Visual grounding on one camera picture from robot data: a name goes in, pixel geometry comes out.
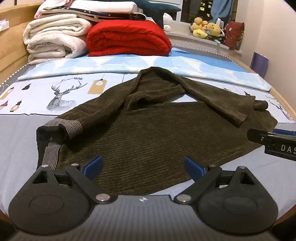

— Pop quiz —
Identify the teal shark plush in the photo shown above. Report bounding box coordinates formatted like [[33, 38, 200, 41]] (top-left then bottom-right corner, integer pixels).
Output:
[[133, 0, 182, 26]]

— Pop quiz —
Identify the red folded blanket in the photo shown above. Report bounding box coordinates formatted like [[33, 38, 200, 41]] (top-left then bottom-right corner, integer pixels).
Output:
[[87, 20, 172, 57]]

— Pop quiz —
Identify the yellow plush duck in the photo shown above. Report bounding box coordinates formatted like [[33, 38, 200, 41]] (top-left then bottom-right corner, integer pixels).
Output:
[[191, 17, 209, 39]]

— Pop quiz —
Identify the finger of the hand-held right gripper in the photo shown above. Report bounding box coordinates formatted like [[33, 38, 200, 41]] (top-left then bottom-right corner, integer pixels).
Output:
[[247, 128, 296, 146]]

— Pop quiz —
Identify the light blue patterned blanket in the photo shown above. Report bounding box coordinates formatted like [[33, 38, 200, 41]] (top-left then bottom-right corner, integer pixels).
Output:
[[17, 54, 272, 92]]

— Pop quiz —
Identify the yellow plush bear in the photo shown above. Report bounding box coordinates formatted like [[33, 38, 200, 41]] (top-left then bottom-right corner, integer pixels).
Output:
[[205, 21, 222, 38]]

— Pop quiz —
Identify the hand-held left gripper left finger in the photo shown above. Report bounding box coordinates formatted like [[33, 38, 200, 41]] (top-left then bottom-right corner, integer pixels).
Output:
[[30, 156, 116, 205]]

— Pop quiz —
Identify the white folded quilt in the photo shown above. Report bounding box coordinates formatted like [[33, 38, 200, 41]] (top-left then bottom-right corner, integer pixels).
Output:
[[43, 0, 137, 12]]

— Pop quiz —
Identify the wooden headboard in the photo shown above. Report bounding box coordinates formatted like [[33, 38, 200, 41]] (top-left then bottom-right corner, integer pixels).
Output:
[[0, 2, 48, 82]]

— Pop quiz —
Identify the pink folded blanket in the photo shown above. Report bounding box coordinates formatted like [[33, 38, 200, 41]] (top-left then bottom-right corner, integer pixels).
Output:
[[34, 0, 78, 19]]

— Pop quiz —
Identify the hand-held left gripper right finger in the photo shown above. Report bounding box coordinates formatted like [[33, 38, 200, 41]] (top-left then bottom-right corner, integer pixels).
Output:
[[173, 156, 258, 205]]

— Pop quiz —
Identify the dark olive knit sweater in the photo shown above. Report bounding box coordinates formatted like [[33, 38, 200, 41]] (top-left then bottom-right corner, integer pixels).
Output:
[[36, 66, 278, 196]]

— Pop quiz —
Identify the purple box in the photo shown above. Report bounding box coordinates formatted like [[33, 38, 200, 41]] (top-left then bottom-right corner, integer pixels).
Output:
[[251, 52, 270, 78]]

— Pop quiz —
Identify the red cushion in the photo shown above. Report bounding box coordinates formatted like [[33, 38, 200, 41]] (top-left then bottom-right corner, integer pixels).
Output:
[[224, 20, 245, 50]]

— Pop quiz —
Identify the white folded duvet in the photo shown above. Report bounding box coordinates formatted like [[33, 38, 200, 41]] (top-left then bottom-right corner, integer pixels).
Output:
[[23, 17, 93, 65]]

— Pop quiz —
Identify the white windowsill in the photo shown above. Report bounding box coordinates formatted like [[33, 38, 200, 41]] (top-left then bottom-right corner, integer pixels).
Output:
[[165, 30, 243, 54]]

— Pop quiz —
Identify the window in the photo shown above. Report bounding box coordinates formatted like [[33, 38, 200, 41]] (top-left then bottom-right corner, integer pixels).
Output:
[[177, 0, 220, 24]]

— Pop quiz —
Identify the white plush toy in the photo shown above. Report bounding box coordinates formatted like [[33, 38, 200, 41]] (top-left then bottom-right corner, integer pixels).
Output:
[[163, 13, 179, 31]]

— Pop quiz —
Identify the blue curtain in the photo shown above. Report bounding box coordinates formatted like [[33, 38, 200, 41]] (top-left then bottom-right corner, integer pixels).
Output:
[[211, 0, 238, 23]]

